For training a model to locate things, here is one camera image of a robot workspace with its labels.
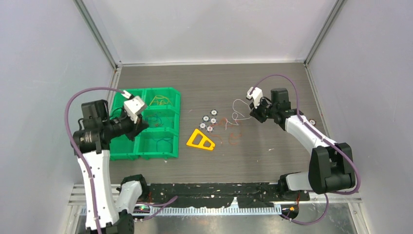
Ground yellow triangular plastic piece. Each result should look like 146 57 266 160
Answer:
186 129 215 151

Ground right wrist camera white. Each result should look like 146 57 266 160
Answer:
246 87 263 109

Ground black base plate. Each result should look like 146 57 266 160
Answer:
138 182 310 208

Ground lone poker chip right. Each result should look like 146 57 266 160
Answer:
309 119 316 126

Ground poker chip left lower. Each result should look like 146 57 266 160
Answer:
199 122 206 129

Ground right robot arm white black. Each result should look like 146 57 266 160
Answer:
246 87 357 200

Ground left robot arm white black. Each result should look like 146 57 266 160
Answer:
73 97 150 234

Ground yellow wires in tray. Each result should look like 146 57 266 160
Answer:
149 94 173 107

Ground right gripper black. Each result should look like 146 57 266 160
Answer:
250 97 277 124

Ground poker chip bottom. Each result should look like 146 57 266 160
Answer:
206 126 214 133

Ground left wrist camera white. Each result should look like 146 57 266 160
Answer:
123 96 147 124

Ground green compartment tray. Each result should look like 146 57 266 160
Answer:
110 87 181 161

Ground poker chip top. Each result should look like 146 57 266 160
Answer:
210 109 218 116

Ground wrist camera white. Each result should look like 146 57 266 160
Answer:
246 87 263 109
123 96 147 124

